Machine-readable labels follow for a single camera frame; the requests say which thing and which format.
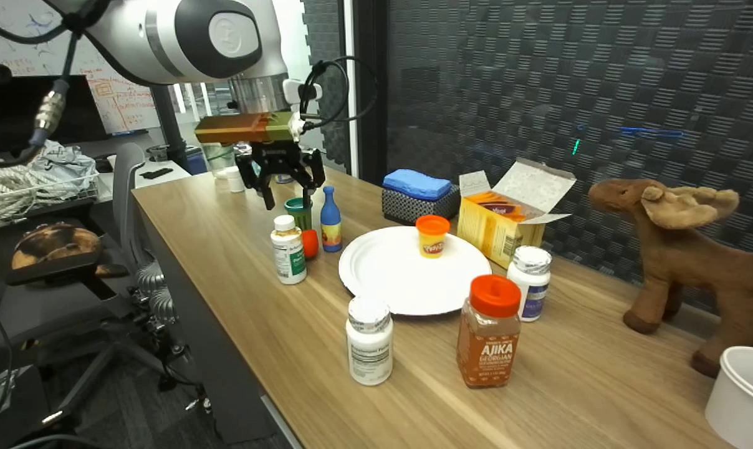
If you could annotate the black office chair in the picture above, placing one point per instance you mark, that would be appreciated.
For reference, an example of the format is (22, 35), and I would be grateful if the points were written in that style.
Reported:
(70, 283)

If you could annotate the teal lid dough tub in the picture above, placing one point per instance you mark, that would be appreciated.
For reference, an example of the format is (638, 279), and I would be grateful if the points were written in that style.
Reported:
(301, 210)

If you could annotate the white bottle green label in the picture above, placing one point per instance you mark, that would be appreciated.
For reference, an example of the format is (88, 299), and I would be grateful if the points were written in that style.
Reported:
(287, 250)

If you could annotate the orange lid spice jar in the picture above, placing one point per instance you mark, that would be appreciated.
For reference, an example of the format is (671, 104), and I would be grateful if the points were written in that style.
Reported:
(490, 331)

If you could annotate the white round plate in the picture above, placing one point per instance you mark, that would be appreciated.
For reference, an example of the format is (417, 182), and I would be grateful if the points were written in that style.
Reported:
(388, 265)

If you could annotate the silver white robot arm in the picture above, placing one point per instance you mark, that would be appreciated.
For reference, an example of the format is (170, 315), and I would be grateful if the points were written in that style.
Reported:
(212, 40)

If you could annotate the blue cap small bottle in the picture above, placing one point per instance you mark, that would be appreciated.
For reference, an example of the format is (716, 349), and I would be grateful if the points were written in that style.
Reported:
(331, 222)

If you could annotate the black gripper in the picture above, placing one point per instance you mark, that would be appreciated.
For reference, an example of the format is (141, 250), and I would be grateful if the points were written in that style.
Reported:
(262, 161)

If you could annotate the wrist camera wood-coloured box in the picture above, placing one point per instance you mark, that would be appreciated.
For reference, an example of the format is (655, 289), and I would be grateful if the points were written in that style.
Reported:
(247, 128)

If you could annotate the orange lid dough tub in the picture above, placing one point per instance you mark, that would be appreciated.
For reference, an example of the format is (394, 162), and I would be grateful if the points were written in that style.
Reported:
(432, 232)

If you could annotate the white plastic bowl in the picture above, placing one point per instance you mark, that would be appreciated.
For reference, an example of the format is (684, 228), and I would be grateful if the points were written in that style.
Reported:
(732, 400)

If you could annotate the brown plush moose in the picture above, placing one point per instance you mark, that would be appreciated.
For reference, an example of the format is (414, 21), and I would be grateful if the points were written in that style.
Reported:
(677, 254)

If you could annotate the white bottle grey label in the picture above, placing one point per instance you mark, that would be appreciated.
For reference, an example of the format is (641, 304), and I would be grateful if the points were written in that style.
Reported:
(371, 340)

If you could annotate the yellow open cardboard box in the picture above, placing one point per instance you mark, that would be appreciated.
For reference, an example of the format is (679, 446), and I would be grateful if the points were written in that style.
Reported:
(512, 212)

